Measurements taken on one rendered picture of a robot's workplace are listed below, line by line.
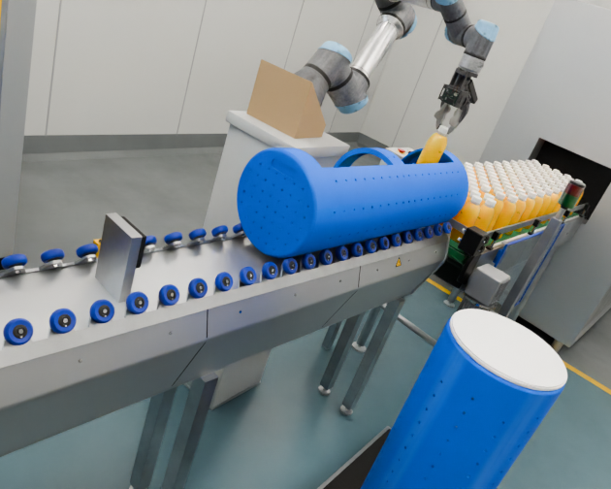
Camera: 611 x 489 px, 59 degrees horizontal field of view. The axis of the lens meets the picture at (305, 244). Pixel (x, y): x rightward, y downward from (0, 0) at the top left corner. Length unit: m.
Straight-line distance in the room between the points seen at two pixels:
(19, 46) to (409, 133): 5.10
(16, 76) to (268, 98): 1.07
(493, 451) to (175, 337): 0.74
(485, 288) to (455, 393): 0.99
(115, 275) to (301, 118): 0.89
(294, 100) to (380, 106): 5.22
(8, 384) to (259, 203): 0.72
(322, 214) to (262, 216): 0.18
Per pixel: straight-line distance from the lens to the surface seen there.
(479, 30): 1.90
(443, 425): 1.32
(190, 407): 1.58
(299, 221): 1.34
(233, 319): 1.31
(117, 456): 2.12
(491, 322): 1.40
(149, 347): 1.18
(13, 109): 2.54
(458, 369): 1.26
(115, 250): 1.15
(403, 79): 6.89
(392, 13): 2.24
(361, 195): 1.46
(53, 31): 4.01
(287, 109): 1.84
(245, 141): 1.88
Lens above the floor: 1.61
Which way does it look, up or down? 25 degrees down
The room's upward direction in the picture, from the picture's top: 20 degrees clockwise
